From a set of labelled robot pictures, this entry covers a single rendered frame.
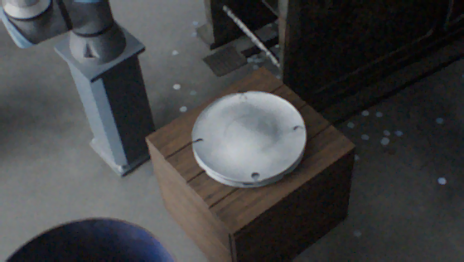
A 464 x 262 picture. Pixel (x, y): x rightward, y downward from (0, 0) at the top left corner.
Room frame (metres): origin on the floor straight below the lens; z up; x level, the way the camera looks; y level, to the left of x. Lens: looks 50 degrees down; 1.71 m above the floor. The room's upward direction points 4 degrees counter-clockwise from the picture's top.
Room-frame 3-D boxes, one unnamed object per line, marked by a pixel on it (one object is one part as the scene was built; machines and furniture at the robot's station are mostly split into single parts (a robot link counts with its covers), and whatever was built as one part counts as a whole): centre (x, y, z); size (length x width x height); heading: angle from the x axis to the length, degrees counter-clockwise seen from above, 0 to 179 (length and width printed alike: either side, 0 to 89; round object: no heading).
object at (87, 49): (1.36, 0.39, 0.50); 0.15 x 0.15 x 0.10
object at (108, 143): (1.36, 0.39, 0.23); 0.19 x 0.19 x 0.45; 38
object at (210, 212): (1.06, 0.00, 0.18); 0.40 x 0.38 x 0.35; 125
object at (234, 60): (1.67, -0.15, 0.14); 0.59 x 0.10 x 0.05; 118
